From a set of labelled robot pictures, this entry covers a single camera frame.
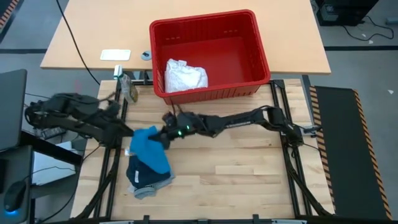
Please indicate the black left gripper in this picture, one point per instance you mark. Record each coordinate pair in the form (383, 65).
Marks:
(112, 133)

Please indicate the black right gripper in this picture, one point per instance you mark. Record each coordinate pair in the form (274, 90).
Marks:
(186, 124)

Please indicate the bright blue garment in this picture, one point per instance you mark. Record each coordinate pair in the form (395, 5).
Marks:
(149, 155)

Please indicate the dark navy garment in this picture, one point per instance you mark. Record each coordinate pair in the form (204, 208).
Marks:
(140, 177)

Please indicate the white garment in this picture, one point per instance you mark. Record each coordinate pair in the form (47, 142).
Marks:
(186, 76)

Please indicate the red plastic bin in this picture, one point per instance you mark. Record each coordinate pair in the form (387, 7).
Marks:
(236, 56)

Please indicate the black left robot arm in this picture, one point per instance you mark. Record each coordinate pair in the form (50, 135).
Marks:
(68, 109)

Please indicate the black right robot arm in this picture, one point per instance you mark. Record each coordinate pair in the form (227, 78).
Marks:
(242, 119)

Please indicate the spray cleaner bottle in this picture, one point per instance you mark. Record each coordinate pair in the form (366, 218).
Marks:
(129, 90)

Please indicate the black power adapter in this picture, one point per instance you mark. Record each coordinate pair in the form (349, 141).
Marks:
(51, 133)

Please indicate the small round blue object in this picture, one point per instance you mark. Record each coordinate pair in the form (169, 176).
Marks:
(146, 56)

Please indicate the white rectangular plate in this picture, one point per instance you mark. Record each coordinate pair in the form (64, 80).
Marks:
(115, 55)

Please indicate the black side desk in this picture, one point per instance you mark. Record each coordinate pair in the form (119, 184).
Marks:
(15, 165)

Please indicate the grey laptop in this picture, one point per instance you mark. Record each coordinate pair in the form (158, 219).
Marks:
(12, 109)

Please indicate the black computer mouse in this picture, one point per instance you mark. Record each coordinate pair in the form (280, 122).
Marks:
(15, 196)

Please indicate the beige desk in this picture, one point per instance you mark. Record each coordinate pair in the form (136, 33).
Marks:
(280, 37)

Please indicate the black hazard striped mat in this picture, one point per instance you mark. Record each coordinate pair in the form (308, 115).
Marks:
(342, 149)
(7, 12)

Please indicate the black equipment case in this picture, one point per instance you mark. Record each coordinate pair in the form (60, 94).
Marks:
(342, 12)

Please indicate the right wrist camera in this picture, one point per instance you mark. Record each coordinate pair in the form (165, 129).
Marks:
(169, 118)

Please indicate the black metal table frame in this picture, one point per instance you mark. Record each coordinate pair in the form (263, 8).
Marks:
(217, 221)

